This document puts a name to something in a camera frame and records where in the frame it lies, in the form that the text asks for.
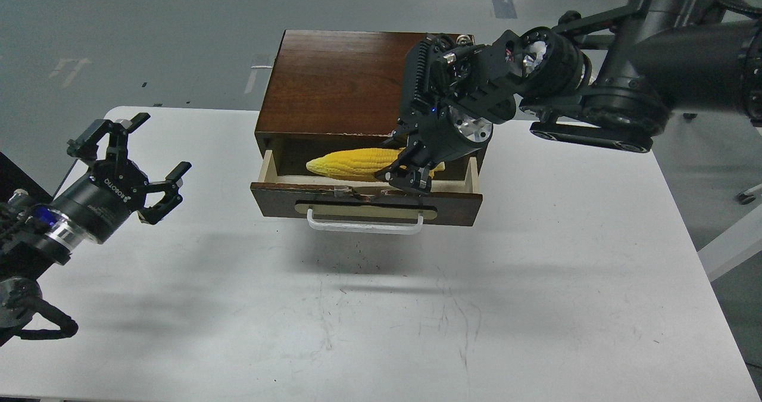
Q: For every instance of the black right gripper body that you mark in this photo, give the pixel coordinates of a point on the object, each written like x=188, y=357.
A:
x=449, y=134

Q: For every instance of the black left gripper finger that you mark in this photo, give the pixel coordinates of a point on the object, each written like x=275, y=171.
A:
x=170, y=188
x=85, y=147

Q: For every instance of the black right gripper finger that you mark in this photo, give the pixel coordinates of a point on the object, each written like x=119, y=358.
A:
x=409, y=137
x=417, y=181

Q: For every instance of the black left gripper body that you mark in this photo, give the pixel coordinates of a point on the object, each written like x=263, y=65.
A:
x=103, y=198

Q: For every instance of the yellow corn cob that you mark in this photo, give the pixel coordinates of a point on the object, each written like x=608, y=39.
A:
x=359, y=165

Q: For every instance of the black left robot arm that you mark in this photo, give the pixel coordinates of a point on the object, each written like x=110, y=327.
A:
x=37, y=234

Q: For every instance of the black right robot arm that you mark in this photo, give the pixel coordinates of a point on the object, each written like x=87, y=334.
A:
x=609, y=80

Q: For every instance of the brown wooden cabinet box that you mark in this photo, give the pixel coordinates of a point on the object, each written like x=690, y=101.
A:
x=330, y=91

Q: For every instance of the grey stand leg with caster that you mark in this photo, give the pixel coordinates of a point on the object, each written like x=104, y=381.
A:
x=749, y=195

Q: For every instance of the wooden drawer with white handle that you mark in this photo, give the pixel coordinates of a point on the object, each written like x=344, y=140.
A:
x=455, y=198

